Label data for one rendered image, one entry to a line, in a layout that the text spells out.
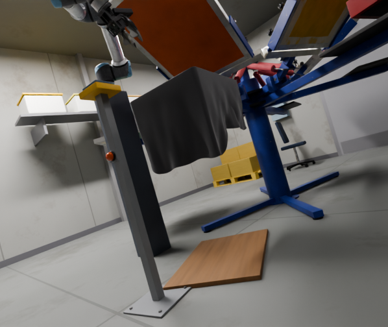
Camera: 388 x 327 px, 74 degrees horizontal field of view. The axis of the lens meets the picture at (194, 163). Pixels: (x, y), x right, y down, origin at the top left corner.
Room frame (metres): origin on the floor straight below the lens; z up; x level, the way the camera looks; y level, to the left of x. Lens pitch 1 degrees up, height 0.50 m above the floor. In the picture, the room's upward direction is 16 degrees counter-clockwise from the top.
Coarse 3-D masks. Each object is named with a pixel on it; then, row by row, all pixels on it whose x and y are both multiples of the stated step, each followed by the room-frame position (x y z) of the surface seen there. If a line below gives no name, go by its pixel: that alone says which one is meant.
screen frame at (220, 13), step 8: (112, 0) 1.40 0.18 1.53; (120, 0) 1.40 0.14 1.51; (208, 0) 1.38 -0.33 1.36; (216, 0) 1.40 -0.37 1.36; (216, 8) 1.42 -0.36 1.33; (224, 16) 1.46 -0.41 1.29; (224, 24) 1.50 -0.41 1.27; (232, 32) 1.55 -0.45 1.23; (240, 40) 1.59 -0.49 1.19; (240, 48) 1.64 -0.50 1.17; (152, 56) 1.73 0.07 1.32; (248, 56) 1.70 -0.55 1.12; (160, 64) 1.79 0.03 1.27; (232, 64) 1.76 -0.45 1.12; (168, 72) 1.85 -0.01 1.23; (216, 72) 1.83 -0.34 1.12
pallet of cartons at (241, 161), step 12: (252, 144) 5.16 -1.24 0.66; (228, 156) 5.69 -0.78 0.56; (240, 156) 5.44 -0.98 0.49; (252, 156) 4.88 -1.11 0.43; (216, 168) 5.51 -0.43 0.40; (228, 168) 5.25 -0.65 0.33; (240, 168) 5.01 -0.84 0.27; (252, 168) 4.82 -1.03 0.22; (216, 180) 5.56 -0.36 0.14; (228, 180) 5.84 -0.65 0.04
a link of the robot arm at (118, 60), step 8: (88, 8) 1.50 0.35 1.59; (96, 16) 1.54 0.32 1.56; (104, 24) 1.58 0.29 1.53; (104, 32) 1.64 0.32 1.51; (112, 40) 1.68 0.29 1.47; (112, 48) 1.72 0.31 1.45; (120, 48) 1.76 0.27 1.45; (112, 56) 1.78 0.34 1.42; (120, 56) 1.79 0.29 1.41; (112, 64) 1.82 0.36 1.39; (120, 64) 1.81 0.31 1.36; (128, 64) 1.85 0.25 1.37; (120, 72) 1.85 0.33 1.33; (128, 72) 1.87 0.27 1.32
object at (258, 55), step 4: (256, 52) 1.74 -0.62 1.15; (260, 52) 1.72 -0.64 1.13; (256, 56) 1.74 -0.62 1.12; (260, 56) 1.74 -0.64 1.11; (248, 60) 1.77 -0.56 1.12; (252, 60) 1.77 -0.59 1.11; (256, 60) 1.77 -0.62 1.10; (240, 64) 1.81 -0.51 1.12; (244, 64) 1.80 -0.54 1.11; (248, 64) 1.80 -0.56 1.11; (232, 68) 1.84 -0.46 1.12; (236, 68) 1.84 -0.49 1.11; (240, 68) 1.84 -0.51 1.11; (224, 72) 1.88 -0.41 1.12; (228, 72) 1.87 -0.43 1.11; (232, 72) 1.87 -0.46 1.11; (224, 76) 1.91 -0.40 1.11
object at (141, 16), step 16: (128, 0) 1.40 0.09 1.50; (144, 0) 1.39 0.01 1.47; (144, 16) 1.48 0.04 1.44; (160, 16) 1.47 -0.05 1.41; (128, 32) 1.57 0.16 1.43; (144, 32) 1.57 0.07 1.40; (160, 32) 1.57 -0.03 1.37; (176, 32) 1.56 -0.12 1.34; (144, 48) 1.67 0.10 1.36; (160, 48) 1.67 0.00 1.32; (176, 48) 1.66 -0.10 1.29; (176, 64) 1.78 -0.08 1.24; (192, 64) 1.78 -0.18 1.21
